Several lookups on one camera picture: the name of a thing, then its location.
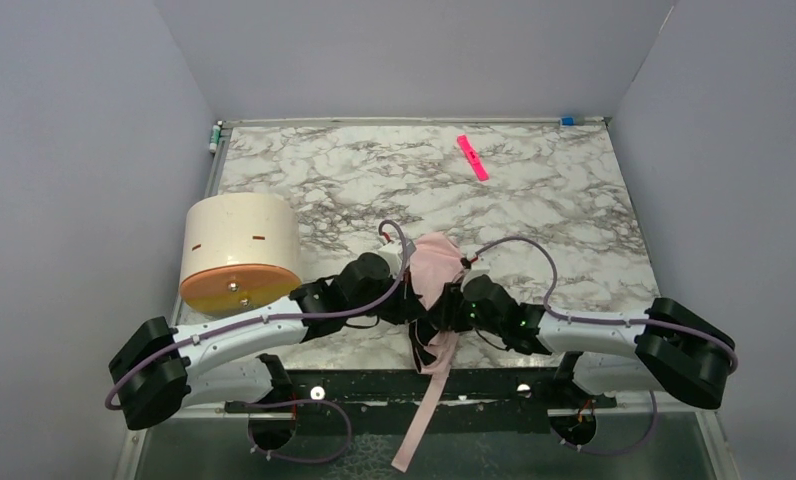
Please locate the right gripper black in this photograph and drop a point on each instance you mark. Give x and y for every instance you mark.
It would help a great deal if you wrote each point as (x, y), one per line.
(452, 304)

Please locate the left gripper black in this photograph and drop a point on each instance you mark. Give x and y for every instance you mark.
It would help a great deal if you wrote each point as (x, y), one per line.
(410, 307)

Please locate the pink folding umbrella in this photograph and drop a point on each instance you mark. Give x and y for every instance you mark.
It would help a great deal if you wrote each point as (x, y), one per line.
(436, 261)

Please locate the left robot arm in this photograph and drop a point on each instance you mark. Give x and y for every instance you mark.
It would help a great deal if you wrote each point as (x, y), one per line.
(161, 369)

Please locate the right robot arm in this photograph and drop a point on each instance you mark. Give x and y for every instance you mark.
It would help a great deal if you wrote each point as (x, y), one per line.
(665, 347)

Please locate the cream cylindrical umbrella bin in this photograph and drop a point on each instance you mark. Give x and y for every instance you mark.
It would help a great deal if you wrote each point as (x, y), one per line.
(240, 251)

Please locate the pink highlighter marker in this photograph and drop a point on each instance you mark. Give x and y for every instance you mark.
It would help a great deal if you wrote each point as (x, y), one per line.
(472, 158)

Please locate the green white marker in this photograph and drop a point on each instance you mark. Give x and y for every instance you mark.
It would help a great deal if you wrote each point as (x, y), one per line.
(214, 139)

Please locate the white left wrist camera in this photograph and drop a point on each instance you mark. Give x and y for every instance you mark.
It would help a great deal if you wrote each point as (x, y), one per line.
(394, 254)

